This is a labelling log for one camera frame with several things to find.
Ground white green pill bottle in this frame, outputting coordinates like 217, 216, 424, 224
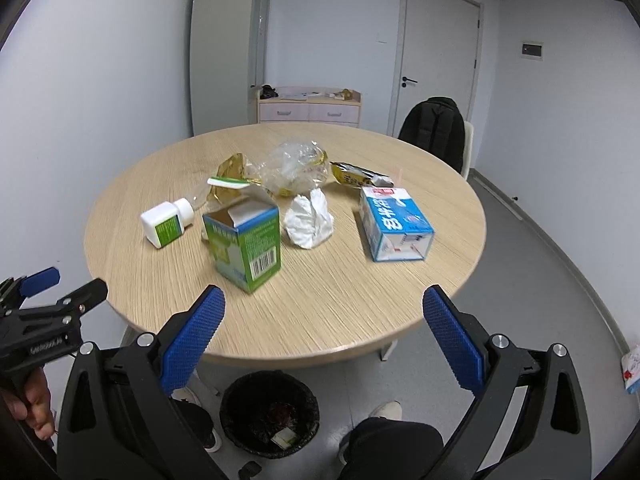
140, 198, 194, 249

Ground tall white cabinet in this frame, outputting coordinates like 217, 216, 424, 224
190, 0, 270, 134

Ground yellow snack wrapper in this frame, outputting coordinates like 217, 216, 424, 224
331, 162, 394, 188

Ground blue white milk carton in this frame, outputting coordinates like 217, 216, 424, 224
359, 186, 435, 262

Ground person's white shoe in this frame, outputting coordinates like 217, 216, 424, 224
170, 386, 222, 455
337, 400, 402, 465

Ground white paper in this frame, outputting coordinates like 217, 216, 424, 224
283, 188, 334, 249

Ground white door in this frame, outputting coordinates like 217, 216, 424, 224
388, 0, 483, 136

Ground round wooden table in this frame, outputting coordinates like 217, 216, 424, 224
82, 121, 487, 371

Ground clear plastic bag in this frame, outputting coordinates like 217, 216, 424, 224
256, 140, 330, 197

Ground person's left white shoe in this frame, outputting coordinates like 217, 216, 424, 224
170, 386, 222, 455

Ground yellow clear plastic wrapper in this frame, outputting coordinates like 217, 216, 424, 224
188, 153, 262, 210

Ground white chair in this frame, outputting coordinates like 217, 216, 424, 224
461, 120, 474, 179

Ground red white packet on floor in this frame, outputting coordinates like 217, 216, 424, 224
620, 344, 640, 394

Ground person's left hand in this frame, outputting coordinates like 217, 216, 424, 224
1, 367, 55, 441

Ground black trash bin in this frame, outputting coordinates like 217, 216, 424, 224
219, 370, 320, 460

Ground person's right white shoe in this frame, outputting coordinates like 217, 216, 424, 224
337, 400, 402, 465

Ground wall switch panel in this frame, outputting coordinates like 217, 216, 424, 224
521, 42, 544, 60

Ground green white carton box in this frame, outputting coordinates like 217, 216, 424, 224
203, 196, 281, 294

